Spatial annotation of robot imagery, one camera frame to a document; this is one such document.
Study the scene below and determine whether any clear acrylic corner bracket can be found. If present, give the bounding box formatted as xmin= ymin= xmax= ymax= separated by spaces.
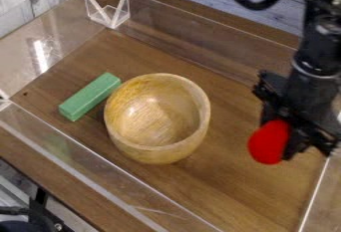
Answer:
xmin=84 ymin=0 xmax=131 ymax=29

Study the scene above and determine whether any green rectangular block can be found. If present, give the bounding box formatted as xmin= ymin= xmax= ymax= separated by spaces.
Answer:
xmin=58 ymin=73 xmax=121 ymax=121

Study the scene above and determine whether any wooden bowl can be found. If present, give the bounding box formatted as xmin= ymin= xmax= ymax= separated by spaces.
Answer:
xmin=104 ymin=73 xmax=209 ymax=164

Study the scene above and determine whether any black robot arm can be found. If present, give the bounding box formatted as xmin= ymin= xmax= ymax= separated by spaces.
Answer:
xmin=247 ymin=0 xmax=341 ymax=164

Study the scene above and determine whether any black table clamp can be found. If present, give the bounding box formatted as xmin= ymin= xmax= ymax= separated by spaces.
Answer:
xmin=28 ymin=188 xmax=74 ymax=232

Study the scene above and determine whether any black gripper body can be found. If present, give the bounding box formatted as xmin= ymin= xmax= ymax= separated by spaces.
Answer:
xmin=252 ymin=66 xmax=341 ymax=156

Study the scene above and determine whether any red plush strawberry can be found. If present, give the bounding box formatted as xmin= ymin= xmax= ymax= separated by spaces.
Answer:
xmin=247 ymin=119 xmax=290 ymax=165

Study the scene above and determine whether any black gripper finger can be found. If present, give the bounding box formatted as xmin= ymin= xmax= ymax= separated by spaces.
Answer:
xmin=282 ymin=126 xmax=310 ymax=160
xmin=259 ymin=102 xmax=288 ymax=125

